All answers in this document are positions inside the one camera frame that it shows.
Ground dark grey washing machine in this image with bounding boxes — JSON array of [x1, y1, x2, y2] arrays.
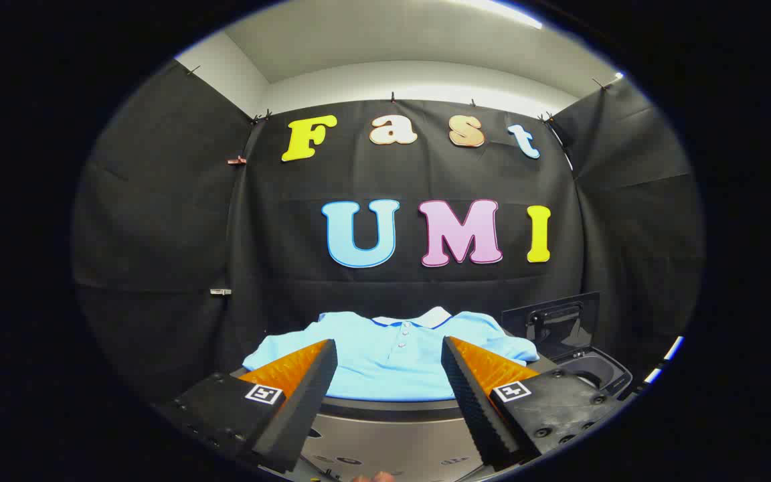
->
[[546, 348, 634, 402]]

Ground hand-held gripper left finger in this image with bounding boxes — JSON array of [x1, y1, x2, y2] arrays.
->
[[158, 338, 339, 475]]

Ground black backdrop cloth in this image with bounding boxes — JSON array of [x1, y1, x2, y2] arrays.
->
[[71, 60, 704, 402]]

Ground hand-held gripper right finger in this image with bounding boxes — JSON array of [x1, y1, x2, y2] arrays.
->
[[440, 336, 627, 469]]

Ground light blue polo shirt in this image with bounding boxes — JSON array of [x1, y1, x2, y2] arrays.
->
[[243, 307, 540, 402]]

